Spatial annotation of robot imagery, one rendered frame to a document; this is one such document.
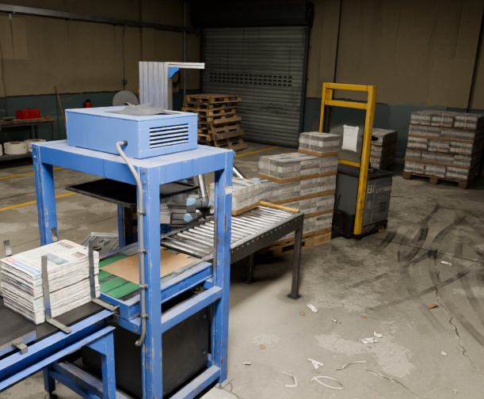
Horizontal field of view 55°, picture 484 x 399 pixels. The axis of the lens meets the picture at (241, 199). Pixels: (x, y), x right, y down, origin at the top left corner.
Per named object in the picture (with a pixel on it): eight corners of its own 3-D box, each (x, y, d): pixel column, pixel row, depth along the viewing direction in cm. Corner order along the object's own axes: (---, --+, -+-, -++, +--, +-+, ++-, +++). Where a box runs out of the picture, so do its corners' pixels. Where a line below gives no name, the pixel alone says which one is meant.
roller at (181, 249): (161, 244, 340) (161, 237, 338) (211, 260, 314) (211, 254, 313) (156, 246, 336) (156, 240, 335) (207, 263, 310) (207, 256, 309)
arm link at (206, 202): (197, 150, 396) (207, 207, 394) (186, 151, 390) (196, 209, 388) (203, 147, 386) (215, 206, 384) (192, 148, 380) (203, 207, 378)
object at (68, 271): (67, 281, 268) (64, 238, 260) (101, 296, 251) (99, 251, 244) (2, 306, 238) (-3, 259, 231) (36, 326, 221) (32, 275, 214)
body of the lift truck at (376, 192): (320, 223, 632) (325, 165, 610) (347, 217, 665) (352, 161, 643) (361, 239, 580) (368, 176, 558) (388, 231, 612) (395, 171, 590)
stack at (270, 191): (214, 256, 512) (215, 183, 489) (291, 236, 581) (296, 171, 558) (235, 268, 482) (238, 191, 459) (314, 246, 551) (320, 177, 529)
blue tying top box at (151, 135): (127, 136, 303) (126, 105, 298) (198, 148, 271) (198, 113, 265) (66, 144, 268) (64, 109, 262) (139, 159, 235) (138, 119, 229)
